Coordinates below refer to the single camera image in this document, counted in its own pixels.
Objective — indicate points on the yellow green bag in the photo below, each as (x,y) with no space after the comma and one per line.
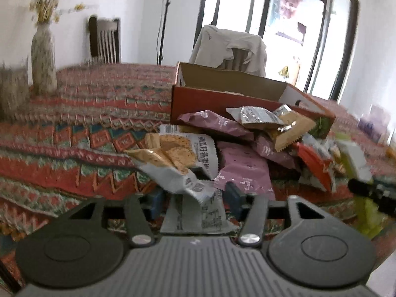
(283,71)

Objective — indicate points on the white cracker snack packet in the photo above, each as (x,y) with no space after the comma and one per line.
(185,185)
(182,148)

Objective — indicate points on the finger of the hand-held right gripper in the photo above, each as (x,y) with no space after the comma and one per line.
(368,188)

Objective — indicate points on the studio light on stand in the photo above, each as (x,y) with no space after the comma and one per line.
(163,37)

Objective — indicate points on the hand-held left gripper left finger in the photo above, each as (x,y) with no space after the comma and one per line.
(156,204)

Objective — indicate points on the glass jar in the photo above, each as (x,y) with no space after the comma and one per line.
(12,92)

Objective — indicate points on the yellow flower branches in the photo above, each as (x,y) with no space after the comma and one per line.
(43,3)

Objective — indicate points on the wooden chair under jacket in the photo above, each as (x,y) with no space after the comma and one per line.
(238,58)

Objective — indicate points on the orange tall cabinet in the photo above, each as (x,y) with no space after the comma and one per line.
(296,72)

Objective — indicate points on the patterned red tablecloth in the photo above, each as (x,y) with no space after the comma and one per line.
(92,130)

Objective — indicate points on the dark wooden chair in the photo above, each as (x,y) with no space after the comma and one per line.
(92,37)

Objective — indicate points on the white green snack packet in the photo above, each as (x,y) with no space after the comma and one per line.
(352,157)

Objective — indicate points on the tan cracker snack packet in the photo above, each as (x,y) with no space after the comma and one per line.
(290,130)

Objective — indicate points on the orange cardboard box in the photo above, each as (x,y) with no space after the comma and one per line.
(210,102)

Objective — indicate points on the floral ceramic vase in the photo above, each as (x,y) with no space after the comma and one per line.
(43,65)

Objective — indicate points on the silver snack packet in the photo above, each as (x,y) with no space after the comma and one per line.
(256,116)

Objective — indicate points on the beige jacket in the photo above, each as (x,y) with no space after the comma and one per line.
(216,46)

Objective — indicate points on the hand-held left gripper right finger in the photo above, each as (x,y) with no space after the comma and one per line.
(235,199)

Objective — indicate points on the orange white snack packet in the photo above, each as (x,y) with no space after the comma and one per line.
(315,164)

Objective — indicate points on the purple tissue pack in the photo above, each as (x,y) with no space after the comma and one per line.
(372,123)

